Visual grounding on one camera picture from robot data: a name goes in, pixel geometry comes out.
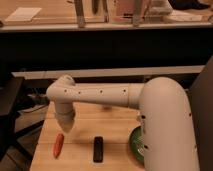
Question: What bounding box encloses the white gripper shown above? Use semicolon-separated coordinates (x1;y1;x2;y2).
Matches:
55;112;75;133

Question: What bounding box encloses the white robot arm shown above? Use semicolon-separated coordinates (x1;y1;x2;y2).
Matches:
46;75;200;171

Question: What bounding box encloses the black rectangular block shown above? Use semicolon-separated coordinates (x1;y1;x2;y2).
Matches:
93;136;103;163

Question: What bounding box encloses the black chair at left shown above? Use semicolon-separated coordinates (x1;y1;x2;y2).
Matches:
0;77;44;161

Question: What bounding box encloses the green glass plate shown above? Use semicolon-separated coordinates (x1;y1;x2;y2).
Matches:
128;126;144;164

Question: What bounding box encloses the white paper sheet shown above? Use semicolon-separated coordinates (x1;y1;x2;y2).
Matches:
5;7;41;22

